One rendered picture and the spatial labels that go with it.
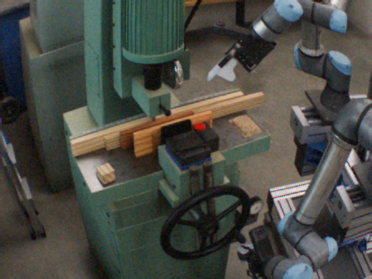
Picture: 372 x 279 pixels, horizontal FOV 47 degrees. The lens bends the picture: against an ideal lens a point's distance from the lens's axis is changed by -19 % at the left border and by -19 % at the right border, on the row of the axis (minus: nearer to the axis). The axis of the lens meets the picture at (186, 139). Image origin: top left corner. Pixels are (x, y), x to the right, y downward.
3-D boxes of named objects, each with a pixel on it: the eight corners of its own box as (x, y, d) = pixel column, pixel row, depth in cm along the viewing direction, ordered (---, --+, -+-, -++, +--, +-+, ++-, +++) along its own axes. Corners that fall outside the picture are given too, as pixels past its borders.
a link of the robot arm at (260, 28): (256, 19, 121) (264, 10, 127) (247, 28, 124) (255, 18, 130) (279, 38, 122) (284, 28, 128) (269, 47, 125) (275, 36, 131)
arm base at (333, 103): (340, 92, 200) (343, 74, 194) (354, 112, 188) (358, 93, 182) (315, 94, 197) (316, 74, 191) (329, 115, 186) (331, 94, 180)
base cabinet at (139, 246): (136, 324, 196) (114, 232, 152) (88, 245, 236) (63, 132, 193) (222, 295, 212) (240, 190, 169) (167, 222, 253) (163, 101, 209)
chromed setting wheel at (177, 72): (176, 98, 166) (177, 65, 158) (160, 80, 175) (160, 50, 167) (185, 95, 167) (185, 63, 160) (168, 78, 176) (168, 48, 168)
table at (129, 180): (105, 228, 136) (102, 214, 132) (72, 165, 157) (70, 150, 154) (285, 166, 158) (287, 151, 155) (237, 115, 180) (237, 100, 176)
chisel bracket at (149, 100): (149, 123, 151) (149, 98, 146) (131, 100, 161) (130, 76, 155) (173, 116, 154) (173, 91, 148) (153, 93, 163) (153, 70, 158)
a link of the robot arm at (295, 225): (338, 78, 113) (266, 233, 134) (365, 100, 106) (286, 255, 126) (358, 84, 120) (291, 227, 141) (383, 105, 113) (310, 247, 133)
